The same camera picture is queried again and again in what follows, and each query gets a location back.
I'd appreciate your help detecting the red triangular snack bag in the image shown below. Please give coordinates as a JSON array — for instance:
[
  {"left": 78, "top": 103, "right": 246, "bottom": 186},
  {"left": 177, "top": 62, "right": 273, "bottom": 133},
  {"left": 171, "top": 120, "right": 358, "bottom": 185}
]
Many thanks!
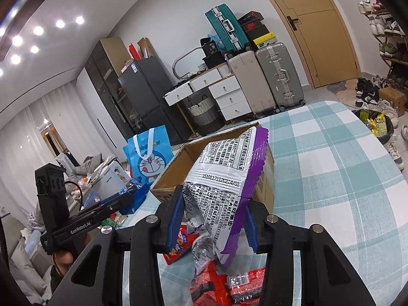
[{"left": 163, "top": 225, "right": 193, "bottom": 265}]

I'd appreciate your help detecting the small cardboard box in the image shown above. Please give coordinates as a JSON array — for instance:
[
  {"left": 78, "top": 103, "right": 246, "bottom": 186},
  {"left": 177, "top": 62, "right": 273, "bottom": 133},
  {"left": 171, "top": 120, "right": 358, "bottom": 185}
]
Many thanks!
[{"left": 379, "top": 87, "right": 405, "bottom": 117}]

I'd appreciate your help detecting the wicker basket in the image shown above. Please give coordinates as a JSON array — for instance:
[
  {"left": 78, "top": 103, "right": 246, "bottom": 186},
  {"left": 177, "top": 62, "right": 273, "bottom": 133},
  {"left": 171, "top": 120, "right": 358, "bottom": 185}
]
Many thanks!
[{"left": 186, "top": 97, "right": 220, "bottom": 131}]

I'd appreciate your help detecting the black red shoe box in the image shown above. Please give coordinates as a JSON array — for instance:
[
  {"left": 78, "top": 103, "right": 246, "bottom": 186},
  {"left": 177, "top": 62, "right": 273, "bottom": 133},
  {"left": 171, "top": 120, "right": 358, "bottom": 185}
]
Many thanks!
[{"left": 239, "top": 19, "right": 268, "bottom": 35}]

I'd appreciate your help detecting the white curtain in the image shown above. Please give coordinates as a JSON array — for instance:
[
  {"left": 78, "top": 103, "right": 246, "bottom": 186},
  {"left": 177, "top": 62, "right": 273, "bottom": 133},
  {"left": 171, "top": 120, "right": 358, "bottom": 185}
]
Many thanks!
[{"left": 0, "top": 80, "right": 96, "bottom": 198}]

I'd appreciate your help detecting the shoe rack with shoes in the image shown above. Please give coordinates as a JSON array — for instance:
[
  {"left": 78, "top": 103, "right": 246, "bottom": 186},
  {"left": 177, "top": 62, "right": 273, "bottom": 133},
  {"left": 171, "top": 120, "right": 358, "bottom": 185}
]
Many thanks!
[{"left": 357, "top": 0, "right": 408, "bottom": 83}]

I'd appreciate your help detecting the grey sofa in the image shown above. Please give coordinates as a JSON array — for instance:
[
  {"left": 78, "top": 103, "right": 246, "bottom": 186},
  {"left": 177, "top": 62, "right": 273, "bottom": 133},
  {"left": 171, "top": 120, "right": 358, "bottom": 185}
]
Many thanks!
[{"left": 6, "top": 217, "right": 52, "bottom": 300}]

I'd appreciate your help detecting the scattered sneakers pile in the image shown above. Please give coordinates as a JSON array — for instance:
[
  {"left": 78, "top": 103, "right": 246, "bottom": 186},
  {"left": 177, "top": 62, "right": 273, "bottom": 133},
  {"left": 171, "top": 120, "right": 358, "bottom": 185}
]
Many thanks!
[{"left": 354, "top": 76, "right": 408, "bottom": 166}]

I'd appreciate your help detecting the blue cartoon tote bag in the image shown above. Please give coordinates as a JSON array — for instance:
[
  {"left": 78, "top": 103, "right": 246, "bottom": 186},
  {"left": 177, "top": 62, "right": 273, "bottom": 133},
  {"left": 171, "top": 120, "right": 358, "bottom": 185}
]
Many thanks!
[{"left": 123, "top": 127, "right": 175, "bottom": 185}]

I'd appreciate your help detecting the grey refrigerator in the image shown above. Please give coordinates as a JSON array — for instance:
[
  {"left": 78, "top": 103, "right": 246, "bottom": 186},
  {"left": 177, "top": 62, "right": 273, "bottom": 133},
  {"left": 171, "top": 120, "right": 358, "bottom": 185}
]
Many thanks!
[{"left": 118, "top": 58, "right": 187, "bottom": 145}]

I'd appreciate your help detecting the wooden shoe rack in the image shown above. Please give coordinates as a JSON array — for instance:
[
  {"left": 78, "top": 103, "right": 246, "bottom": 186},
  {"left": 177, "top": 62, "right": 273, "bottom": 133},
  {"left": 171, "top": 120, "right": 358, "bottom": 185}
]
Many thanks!
[{"left": 370, "top": 5, "right": 408, "bottom": 90}]

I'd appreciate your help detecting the black box with label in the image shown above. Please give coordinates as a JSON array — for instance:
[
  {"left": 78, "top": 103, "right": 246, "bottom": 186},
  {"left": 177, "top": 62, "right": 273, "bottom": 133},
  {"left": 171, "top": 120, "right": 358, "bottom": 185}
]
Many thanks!
[{"left": 200, "top": 36, "right": 219, "bottom": 56}]

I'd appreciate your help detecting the wooden door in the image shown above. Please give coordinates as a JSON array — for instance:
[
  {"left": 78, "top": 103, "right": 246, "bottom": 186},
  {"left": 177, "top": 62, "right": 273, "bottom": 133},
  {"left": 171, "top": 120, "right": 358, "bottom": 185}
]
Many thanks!
[{"left": 250, "top": 0, "right": 361, "bottom": 89}]

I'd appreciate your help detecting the group of ceiling spotlights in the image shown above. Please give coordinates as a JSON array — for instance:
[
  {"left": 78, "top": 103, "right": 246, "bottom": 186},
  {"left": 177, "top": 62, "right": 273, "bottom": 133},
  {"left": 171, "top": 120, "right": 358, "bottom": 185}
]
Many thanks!
[{"left": 0, "top": 16, "right": 85, "bottom": 77}]

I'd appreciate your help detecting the blue cookie packet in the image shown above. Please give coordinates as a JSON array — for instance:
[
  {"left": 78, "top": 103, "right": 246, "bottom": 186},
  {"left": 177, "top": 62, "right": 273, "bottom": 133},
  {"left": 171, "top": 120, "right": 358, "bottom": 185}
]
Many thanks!
[{"left": 119, "top": 178, "right": 143, "bottom": 196}]

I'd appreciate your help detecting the silver suitcase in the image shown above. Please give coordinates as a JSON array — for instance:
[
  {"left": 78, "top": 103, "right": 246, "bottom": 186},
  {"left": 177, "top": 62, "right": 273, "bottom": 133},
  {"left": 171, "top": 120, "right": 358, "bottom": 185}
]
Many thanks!
[{"left": 255, "top": 42, "right": 306, "bottom": 110}]

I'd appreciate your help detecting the grey cloth pile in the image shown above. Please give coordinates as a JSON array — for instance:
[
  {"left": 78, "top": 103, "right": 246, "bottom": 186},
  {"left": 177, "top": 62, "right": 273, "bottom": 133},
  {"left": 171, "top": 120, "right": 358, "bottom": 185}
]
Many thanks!
[{"left": 57, "top": 153, "right": 118, "bottom": 182}]

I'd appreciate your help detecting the white drawer dresser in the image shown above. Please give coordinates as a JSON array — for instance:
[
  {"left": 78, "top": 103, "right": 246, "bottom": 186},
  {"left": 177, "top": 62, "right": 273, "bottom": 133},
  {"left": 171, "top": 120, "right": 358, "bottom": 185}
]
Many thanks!
[{"left": 164, "top": 62, "right": 252, "bottom": 123}]

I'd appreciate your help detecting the black yellow shoe box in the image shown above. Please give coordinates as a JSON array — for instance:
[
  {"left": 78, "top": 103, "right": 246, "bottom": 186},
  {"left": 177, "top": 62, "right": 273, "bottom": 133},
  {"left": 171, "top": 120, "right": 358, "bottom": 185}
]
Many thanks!
[{"left": 250, "top": 32, "right": 277, "bottom": 50}]

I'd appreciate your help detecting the tall glass door cabinet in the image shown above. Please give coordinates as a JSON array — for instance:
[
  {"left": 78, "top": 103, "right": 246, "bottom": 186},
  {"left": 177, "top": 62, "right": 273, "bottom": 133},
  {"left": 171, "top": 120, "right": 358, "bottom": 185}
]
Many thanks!
[{"left": 84, "top": 37, "right": 137, "bottom": 141}]

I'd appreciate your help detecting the white purple chip bag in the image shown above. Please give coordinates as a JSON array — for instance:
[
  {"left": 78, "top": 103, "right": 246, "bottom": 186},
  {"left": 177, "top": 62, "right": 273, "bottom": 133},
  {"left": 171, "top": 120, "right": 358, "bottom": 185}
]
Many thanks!
[{"left": 182, "top": 126, "right": 271, "bottom": 267}]

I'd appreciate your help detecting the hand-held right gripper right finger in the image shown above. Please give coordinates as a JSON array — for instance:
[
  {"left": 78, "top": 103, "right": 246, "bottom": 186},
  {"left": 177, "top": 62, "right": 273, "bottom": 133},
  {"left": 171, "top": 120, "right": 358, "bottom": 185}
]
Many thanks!
[{"left": 244, "top": 202, "right": 367, "bottom": 306}]

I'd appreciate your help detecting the person's left hand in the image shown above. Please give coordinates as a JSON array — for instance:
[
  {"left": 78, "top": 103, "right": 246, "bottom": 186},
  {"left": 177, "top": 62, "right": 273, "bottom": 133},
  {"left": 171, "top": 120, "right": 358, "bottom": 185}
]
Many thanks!
[{"left": 51, "top": 250, "right": 76, "bottom": 276}]

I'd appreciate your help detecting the teal suitcase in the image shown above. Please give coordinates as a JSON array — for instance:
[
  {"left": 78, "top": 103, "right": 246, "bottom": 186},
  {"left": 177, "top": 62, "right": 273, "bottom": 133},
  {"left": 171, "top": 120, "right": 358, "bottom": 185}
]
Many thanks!
[{"left": 205, "top": 4, "right": 251, "bottom": 52}]

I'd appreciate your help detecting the silver snack packet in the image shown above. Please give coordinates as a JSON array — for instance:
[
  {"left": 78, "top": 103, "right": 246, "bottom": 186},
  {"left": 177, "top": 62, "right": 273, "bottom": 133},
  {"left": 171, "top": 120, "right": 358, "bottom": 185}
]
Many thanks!
[{"left": 189, "top": 229, "right": 224, "bottom": 286}]

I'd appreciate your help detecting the black trash bin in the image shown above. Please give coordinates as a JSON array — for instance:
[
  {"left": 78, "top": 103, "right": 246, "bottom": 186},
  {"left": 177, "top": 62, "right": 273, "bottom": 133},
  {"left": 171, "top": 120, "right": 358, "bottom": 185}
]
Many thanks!
[{"left": 360, "top": 109, "right": 394, "bottom": 144}]

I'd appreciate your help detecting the black storage box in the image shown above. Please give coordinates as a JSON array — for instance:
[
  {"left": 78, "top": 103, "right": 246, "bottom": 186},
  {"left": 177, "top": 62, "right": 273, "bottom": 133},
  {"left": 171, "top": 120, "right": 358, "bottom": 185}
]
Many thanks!
[{"left": 202, "top": 53, "right": 228, "bottom": 69}]

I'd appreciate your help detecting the beige suitcase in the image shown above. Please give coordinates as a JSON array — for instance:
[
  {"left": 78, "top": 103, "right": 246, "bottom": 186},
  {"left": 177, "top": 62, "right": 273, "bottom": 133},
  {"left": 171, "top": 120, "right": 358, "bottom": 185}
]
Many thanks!
[{"left": 225, "top": 50, "right": 277, "bottom": 115}]

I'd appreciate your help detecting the brown cardboard carton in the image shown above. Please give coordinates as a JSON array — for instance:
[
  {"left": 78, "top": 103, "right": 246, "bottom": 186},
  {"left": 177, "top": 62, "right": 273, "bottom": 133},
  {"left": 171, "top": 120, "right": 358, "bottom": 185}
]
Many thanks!
[{"left": 137, "top": 37, "right": 154, "bottom": 58}]

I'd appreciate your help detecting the oval metal frame mirror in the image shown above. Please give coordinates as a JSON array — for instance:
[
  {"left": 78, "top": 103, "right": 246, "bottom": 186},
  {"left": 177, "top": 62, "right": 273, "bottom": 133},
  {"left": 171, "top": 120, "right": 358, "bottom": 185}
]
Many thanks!
[{"left": 172, "top": 47, "right": 208, "bottom": 80}]

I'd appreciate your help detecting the brown cardboard box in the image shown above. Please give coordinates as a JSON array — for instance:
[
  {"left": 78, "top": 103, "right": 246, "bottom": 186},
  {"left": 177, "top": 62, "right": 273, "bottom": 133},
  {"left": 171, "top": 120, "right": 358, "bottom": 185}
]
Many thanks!
[{"left": 150, "top": 122, "right": 275, "bottom": 215}]

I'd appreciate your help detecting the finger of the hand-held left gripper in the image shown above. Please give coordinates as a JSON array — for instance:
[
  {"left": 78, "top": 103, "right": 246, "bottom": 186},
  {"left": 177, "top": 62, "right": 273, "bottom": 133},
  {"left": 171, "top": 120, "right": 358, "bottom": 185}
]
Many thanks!
[
  {"left": 78, "top": 193, "right": 134, "bottom": 222},
  {"left": 123, "top": 184, "right": 150, "bottom": 215}
]

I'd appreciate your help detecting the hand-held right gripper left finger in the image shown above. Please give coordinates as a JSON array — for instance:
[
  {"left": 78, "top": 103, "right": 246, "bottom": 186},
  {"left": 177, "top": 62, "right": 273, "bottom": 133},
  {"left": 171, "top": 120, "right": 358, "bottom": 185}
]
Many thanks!
[{"left": 48, "top": 183, "right": 185, "bottom": 306}]

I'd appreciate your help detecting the red striped snack packet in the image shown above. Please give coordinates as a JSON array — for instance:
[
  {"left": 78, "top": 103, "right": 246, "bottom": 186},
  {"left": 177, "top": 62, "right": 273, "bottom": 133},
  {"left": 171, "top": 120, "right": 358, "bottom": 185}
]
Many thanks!
[
  {"left": 228, "top": 268, "right": 266, "bottom": 305},
  {"left": 190, "top": 261, "right": 232, "bottom": 306}
]

